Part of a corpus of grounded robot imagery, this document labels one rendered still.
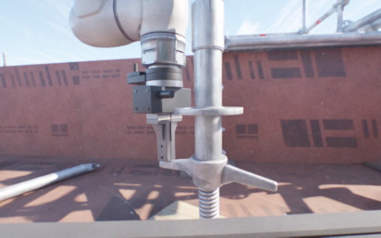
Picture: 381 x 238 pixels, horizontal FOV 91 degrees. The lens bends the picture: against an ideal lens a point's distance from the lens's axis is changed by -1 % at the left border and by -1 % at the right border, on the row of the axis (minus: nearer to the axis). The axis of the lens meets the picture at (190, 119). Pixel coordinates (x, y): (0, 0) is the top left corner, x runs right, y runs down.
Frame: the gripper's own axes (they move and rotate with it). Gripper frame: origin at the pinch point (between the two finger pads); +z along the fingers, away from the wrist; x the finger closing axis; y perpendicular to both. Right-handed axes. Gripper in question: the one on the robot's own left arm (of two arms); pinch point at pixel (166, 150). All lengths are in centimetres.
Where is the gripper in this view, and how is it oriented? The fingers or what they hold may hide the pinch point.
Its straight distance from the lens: 41.5
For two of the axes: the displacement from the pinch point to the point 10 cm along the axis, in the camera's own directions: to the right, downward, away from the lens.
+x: 5.3, -0.8, 8.4
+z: 0.2, 10.0, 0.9
